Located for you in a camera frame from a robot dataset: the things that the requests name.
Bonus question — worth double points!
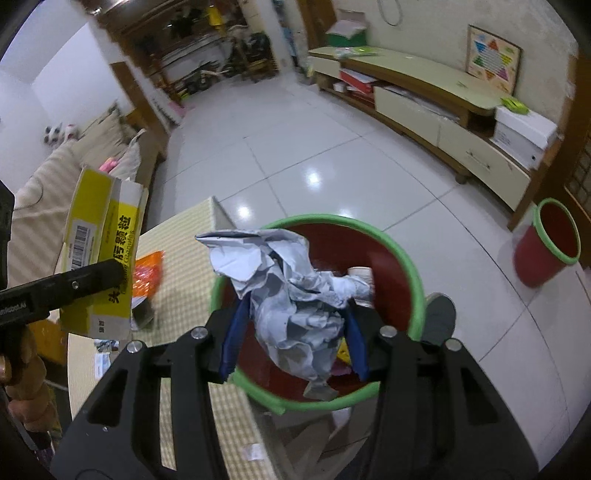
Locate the yellow carton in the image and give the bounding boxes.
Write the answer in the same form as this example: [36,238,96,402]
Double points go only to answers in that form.
[60,167,148,340]

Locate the grey paper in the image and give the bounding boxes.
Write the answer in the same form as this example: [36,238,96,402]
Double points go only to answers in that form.
[197,229,356,401]

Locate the crushed patterned paper cup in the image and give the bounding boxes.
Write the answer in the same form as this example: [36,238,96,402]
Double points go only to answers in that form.
[348,266,375,309]

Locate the left hand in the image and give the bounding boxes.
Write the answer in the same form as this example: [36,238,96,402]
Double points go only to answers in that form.
[1,328,57,432]

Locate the striped beige sofa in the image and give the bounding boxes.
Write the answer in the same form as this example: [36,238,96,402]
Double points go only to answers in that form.
[7,109,165,287]

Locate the orange snack wrapper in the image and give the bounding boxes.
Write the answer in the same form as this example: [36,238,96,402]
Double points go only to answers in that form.
[131,251,163,309]

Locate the pink toy wand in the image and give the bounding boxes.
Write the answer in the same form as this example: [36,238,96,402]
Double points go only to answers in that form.
[99,157,119,173]

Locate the plush toys on sofa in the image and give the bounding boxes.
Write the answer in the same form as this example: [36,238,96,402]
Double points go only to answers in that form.
[43,124,79,148]

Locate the large red green-rimmed bin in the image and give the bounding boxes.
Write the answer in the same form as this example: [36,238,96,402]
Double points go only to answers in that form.
[209,212,427,415]

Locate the small red green-rimmed bin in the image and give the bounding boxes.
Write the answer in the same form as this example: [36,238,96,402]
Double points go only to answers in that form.
[513,198,582,289]

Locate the long tv cabinet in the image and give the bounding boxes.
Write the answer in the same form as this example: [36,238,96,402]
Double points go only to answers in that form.
[308,46,562,230]

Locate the white shoe box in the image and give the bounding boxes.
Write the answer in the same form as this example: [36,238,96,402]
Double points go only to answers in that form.
[492,106,558,169]

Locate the chinese checkers board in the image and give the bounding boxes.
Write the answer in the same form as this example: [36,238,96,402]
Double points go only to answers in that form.
[466,25,522,95]

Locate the green white box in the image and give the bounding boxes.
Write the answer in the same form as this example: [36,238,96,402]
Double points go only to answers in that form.
[325,10,369,47]

